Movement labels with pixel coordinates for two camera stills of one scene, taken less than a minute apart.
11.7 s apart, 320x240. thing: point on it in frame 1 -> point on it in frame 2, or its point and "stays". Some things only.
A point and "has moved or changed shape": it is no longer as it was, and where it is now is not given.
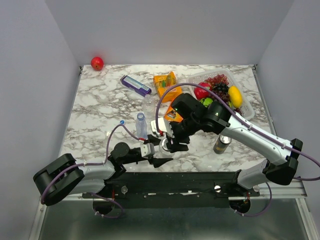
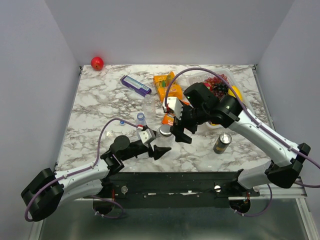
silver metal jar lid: x=164 y=141 has moved or changed shape
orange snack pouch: x=172 y=115 stays
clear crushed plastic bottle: x=149 y=107 stays
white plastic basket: x=247 y=108 stays
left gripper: x=157 y=161 -> x=158 y=152
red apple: x=97 y=63 stays
